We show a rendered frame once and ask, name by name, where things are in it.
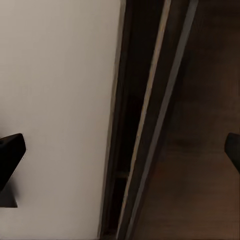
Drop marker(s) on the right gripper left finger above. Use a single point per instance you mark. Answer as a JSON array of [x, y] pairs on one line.
[[12, 150]]

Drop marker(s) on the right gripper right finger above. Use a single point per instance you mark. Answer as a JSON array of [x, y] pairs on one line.
[[232, 149]]

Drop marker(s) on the cabinet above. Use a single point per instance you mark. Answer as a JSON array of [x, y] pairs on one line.
[[175, 98]]

